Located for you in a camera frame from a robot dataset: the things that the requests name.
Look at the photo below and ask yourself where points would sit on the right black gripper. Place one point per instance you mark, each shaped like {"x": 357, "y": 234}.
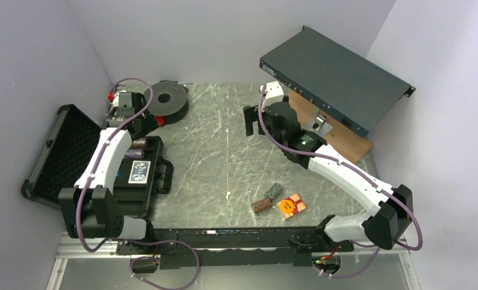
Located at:
{"x": 251, "y": 113}

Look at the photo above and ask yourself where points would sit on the red yellow card box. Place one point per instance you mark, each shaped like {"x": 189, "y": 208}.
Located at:
{"x": 291, "y": 206}

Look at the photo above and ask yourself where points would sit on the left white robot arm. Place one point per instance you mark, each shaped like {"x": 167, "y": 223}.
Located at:
{"x": 89, "y": 208}

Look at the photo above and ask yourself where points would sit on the black filament spool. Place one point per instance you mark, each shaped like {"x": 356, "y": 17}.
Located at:
{"x": 169, "y": 98}

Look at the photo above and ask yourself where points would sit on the wooden board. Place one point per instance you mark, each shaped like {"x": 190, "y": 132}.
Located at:
{"x": 344, "y": 141}

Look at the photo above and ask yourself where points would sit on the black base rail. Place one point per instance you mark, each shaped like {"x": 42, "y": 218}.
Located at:
{"x": 296, "y": 246}

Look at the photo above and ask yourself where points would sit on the grey-green poker chip stack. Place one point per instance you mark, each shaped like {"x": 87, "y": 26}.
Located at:
{"x": 273, "y": 192}

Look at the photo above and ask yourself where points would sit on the metal bracket stand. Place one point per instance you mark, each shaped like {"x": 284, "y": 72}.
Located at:
{"x": 318, "y": 125}

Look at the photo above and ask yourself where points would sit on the purple poker chip stack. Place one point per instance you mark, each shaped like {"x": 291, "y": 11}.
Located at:
{"x": 135, "y": 154}

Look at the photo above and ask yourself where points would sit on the dark brown poker chip stack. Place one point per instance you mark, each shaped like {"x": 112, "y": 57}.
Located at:
{"x": 261, "y": 205}

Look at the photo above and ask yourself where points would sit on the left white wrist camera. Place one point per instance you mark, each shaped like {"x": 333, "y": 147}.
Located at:
{"x": 113, "y": 98}

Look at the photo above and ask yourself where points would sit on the red-brown poker chip stack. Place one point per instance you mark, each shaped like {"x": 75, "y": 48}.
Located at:
{"x": 140, "y": 143}

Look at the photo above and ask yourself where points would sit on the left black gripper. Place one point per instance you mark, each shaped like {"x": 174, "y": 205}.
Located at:
{"x": 148, "y": 123}

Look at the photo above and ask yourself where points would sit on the red clamp under spool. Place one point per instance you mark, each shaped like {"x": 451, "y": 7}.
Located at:
{"x": 160, "y": 120}

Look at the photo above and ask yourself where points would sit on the blue playing card deck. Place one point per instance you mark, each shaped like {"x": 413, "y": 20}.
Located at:
{"x": 139, "y": 172}

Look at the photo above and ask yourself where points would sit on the dark teal network switch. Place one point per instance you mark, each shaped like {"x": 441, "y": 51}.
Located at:
{"x": 338, "y": 81}

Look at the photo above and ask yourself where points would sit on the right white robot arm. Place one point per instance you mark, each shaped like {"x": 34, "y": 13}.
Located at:
{"x": 387, "y": 210}

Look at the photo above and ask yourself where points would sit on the black poker set case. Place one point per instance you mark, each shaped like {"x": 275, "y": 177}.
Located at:
{"x": 66, "y": 154}

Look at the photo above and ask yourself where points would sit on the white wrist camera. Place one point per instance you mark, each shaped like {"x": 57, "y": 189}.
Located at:
{"x": 273, "y": 92}
{"x": 113, "y": 98}

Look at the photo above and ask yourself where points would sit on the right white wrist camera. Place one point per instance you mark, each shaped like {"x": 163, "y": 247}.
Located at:
{"x": 273, "y": 92}

